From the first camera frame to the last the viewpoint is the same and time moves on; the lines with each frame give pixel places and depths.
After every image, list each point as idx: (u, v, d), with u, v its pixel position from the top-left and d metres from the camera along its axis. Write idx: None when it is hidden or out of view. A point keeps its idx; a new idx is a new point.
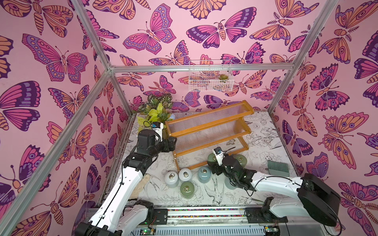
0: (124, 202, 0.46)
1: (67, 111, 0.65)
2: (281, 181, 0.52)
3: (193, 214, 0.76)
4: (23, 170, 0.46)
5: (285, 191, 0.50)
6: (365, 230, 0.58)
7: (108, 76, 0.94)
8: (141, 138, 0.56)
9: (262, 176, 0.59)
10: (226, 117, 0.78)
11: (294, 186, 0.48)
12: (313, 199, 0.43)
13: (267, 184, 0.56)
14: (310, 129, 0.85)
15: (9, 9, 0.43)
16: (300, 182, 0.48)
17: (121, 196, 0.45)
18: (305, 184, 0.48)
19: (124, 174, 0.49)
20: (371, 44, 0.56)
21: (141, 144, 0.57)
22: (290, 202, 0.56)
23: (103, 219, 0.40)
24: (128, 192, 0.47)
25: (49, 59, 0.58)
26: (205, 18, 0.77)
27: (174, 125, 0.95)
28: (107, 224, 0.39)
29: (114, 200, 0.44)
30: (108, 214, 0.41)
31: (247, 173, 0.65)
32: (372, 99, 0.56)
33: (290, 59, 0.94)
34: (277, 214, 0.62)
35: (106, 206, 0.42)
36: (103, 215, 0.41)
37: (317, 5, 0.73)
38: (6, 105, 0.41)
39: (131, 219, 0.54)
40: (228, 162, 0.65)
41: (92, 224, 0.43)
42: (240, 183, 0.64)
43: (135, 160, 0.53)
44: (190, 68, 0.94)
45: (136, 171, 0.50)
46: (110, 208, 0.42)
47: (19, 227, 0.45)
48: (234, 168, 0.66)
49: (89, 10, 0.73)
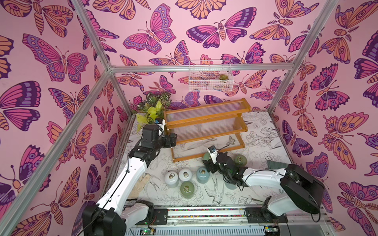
0: (130, 190, 0.48)
1: (67, 111, 0.65)
2: (267, 173, 0.55)
3: (193, 214, 0.76)
4: (24, 170, 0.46)
5: (271, 182, 0.53)
6: (365, 230, 0.58)
7: (108, 76, 0.94)
8: (146, 132, 0.59)
9: (251, 171, 0.62)
10: (224, 112, 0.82)
11: (278, 177, 0.50)
12: (296, 187, 0.45)
13: (254, 177, 0.58)
14: (310, 129, 0.85)
15: (9, 9, 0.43)
16: (284, 173, 0.50)
17: (127, 183, 0.46)
18: (290, 176, 0.50)
19: (130, 163, 0.52)
20: (371, 44, 0.56)
21: (146, 137, 0.60)
22: (283, 197, 0.57)
23: (110, 201, 0.42)
24: (133, 180, 0.49)
25: (49, 59, 0.58)
26: (205, 18, 0.77)
27: (175, 114, 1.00)
28: (113, 206, 0.41)
29: (120, 186, 0.45)
30: (114, 198, 0.43)
31: (239, 170, 0.68)
32: (372, 99, 0.56)
33: (290, 59, 0.94)
34: (275, 212, 0.62)
35: (112, 191, 0.44)
36: (110, 198, 0.42)
37: (317, 5, 0.73)
38: (6, 105, 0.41)
39: (134, 212, 0.55)
40: (221, 159, 0.68)
41: (99, 207, 0.42)
42: (233, 179, 0.66)
43: (140, 151, 0.56)
44: (190, 68, 0.94)
45: (141, 161, 0.53)
46: (116, 192, 0.44)
47: (19, 227, 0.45)
48: (228, 166, 0.68)
49: (89, 10, 0.73)
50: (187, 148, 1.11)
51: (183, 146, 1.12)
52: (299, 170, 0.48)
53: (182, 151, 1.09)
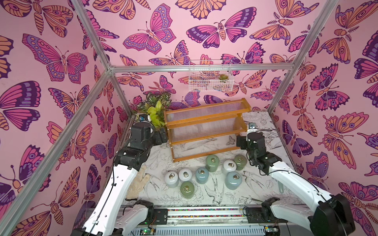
0: (118, 206, 0.43)
1: (67, 111, 0.65)
2: (304, 184, 0.48)
3: (193, 214, 0.76)
4: (24, 170, 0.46)
5: (302, 193, 0.47)
6: (365, 231, 0.58)
7: (108, 76, 0.94)
8: (135, 131, 0.51)
9: (286, 168, 0.54)
10: (224, 112, 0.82)
11: (316, 196, 0.44)
12: (329, 216, 0.39)
13: (286, 176, 0.52)
14: (310, 129, 0.85)
15: (9, 9, 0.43)
16: (327, 197, 0.43)
17: (114, 198, 0.42)
18: (328, 200, 0.42)
19: (115, 174, 0.45)
20: (371, 44, 0.56)
21: (136, 137, 0.52)
22: (296, 210, 0.55)
23: (97, 224, 0.38)
24: (121, 193, 0.44)
25: (49, 59, 0.58)
26: (205, 18, 0.77)
27: (175, 114, 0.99)
28: (101, 230, 0.38)
29: (106, 204, 0.41)
30: (102, 219, 0.39)
31: (270, 157, 0.60)
32: (372, 99, 0.56)
33: (290, 59, 0.94)
34: (273, 213, 0.63)
35: (99, 210, 0.40)
36: (96, 221, 0.39)
37: (317, 5, 0.73)
38: (6, 105, 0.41)
39: (131, 218, 0.54)
40: (253, 136, 0.62)
41: (85, 230, 0.41)
42: (257, 160, 0.61)
43: (127, 156, 0.48)
44: (190, 68, 0.94)
45: (128, 168, 0.46)
46: (103, 212, 0.40)
47: (19, 227, 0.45)
48: (258, 147, 0.62)
49: (89, 10, 0.73)
50: (187, 148, 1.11)
51: (183, 146, 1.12)
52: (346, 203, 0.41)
53: (182, 151, 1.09)
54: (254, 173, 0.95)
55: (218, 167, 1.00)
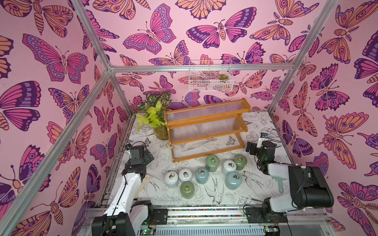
0: (131, 200, 0.50)
1: (67, 111, 0.65)
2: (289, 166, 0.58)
3: (193, 214, 0.76)
4: (23, 170, 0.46)
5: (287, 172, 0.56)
6: (365, 231, 0.58)
7: (108, 76, 0.94)
8: (134, 150, 0.66)
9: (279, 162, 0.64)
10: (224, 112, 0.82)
11: None
12: (298, 173, 0.48)
13: (277, 166, 0.64)
14: (310, 129, 0.85)
15: (9, 9, 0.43)
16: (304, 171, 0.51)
17: (128, 191, 0.50)
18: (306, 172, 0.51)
19: (126, 177, 0.56)
20: (371, 44, 0.56)
21: (135, 156, 0.66)
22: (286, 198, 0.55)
23: (117, 208, 0.44)
24: (133, 189, 0.53)
25: (49, 59, 0.58)
26: (205, 18, 0.77)
27: (175, 114, 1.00)
28: (122, 210, 0.43)
29: (122, 196, 0.48)
30: (120, 205, 0.45)
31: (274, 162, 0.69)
32: (372, 99, 0.56)
33: (290, 59, 0.94)
34: (271, 205, 0.65)
35: (116, 201, 0.46)
36: (116, 206, 0.44)
37: (317, 5, 0.73)
38: (6, 105, 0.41)
39: (137, 217, 0.55)
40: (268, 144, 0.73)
41: (108, 216, 0.43)
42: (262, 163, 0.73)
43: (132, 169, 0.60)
44: (190, 68, 0.94)
45: (135, 173, 0.58)
46: (120, 200, 0.46)
47: (19, 227, 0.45)
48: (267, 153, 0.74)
49: (89, 10, 0.73)
50: (187, 148, 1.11)
51: (184, 146, 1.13)
52: (318, 171, 0.49)
53: (182, 151, 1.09)
54: (254, 174, 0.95)
55: (219, 167, 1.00)
